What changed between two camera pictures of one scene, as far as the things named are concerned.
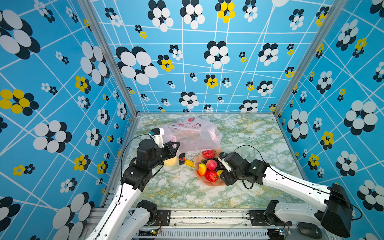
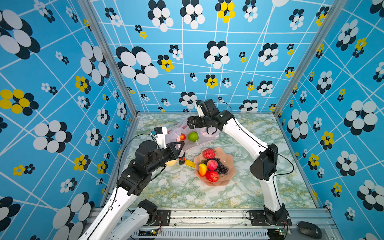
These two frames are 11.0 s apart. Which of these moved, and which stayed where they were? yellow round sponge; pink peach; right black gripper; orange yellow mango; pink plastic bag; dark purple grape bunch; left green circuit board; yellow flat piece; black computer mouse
Moved: right black gripper; pink plastic bag; orange yellow mango
Stayed: pink peach; yellow flat piece; black computer mouse; left green circuit board; dark purple grape bunch; yellow round sponge
